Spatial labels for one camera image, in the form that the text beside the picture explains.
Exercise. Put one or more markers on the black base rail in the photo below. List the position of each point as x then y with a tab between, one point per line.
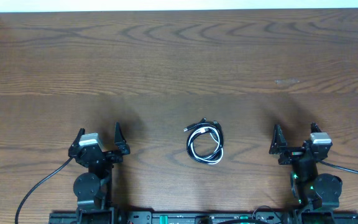
143	217

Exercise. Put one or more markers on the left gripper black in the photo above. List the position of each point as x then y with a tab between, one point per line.
122	147

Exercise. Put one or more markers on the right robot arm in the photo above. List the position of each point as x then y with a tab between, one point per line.
318	194

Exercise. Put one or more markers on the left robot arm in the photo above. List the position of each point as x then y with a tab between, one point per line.
93	188

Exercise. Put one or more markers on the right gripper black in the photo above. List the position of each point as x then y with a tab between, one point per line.
278	144

